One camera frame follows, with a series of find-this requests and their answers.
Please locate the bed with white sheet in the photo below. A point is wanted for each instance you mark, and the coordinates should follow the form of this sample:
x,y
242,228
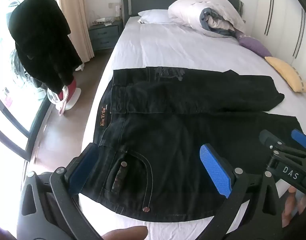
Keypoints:
x,y
192,47

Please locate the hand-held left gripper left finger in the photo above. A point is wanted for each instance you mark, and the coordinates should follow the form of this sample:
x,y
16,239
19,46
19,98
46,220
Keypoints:
x,y
83,165

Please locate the beige curtain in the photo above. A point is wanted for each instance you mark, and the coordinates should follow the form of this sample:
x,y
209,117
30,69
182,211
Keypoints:
x,y
73,17

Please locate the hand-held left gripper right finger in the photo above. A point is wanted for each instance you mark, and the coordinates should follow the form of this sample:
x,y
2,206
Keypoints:
x,y
215,170

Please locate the white stand base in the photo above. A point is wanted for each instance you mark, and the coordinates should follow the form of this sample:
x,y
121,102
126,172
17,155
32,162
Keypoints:
x,y
74,98

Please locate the yellow pillow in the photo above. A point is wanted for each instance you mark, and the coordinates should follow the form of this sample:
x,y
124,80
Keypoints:
x,y
287,72

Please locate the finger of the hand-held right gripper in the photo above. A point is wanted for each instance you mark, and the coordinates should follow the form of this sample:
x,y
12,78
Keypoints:
x,y
300,137
267,138

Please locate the black denim pants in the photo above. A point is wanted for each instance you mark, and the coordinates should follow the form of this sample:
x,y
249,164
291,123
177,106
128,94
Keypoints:
x,y
167,142

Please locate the person's right hand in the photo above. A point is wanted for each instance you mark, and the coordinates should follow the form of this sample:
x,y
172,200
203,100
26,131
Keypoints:
x,y
292,210

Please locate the grey nightstand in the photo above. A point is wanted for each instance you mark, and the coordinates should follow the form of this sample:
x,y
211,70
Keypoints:
x,y
105,36

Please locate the white pillow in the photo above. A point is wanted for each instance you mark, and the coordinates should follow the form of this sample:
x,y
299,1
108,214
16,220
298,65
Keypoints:
x,y
155,16

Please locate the black hanging coat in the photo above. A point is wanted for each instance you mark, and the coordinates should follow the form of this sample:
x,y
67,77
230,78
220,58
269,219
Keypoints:
x,y
43,42

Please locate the white wall socket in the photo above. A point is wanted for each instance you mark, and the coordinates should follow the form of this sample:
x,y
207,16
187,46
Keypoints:
x,y
110,5

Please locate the white wardrobe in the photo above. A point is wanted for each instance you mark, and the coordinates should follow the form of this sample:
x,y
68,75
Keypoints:
x,y
285,17

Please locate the red cloth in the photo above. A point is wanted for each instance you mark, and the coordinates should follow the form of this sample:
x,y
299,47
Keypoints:
x,y
68,90

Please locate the purple pillow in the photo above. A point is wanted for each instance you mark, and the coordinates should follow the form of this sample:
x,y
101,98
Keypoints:
x,y
255,45

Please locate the clear plastic organizer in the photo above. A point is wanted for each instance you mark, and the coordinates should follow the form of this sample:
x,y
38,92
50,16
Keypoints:
x,y
100,21

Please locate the folded white grey duvet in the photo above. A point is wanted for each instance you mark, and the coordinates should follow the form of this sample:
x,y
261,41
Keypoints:
x,y
187,10

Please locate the person's left hand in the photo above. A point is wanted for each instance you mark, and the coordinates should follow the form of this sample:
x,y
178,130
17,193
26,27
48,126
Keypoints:
x,y
128,235

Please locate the dark window frame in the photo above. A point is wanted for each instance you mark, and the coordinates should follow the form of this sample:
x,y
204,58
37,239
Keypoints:
x,y
8,135

